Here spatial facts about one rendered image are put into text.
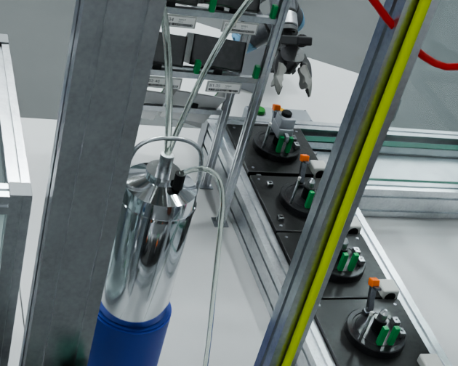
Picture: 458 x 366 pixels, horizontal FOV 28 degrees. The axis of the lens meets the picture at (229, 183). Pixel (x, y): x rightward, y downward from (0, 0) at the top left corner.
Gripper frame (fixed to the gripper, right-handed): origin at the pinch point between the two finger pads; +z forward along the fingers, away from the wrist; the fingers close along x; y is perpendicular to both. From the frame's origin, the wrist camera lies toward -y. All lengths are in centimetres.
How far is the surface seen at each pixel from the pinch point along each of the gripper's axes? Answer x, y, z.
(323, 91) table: -40, 57, -28
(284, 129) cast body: 0.5, 7.8, 8.3
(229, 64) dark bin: 27.6, -21.9, 4.8
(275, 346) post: 46, -77, 81
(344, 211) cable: 44, -101, 66
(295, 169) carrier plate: -3.0, 10.6, 19.0
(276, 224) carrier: 10.9, -3.8, 39.6
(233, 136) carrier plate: 11.3, 19.5, 6.4
